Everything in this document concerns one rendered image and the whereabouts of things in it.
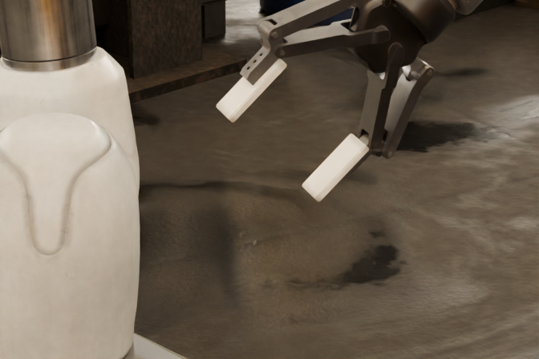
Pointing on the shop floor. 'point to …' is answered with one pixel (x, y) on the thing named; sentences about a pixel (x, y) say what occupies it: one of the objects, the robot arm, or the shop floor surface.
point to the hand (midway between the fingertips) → (277, 147)
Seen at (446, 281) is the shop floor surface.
